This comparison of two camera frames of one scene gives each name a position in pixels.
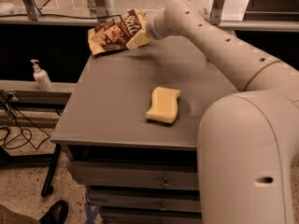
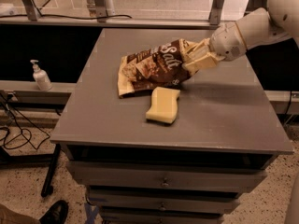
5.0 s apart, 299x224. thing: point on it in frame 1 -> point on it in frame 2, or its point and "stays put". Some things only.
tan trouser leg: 9,217 stays put
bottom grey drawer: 150,217 stays put
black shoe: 56,214 stays put
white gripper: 150,29 -> 226,42
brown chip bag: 114,34 -> 164,66
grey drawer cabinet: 131,130 stays put
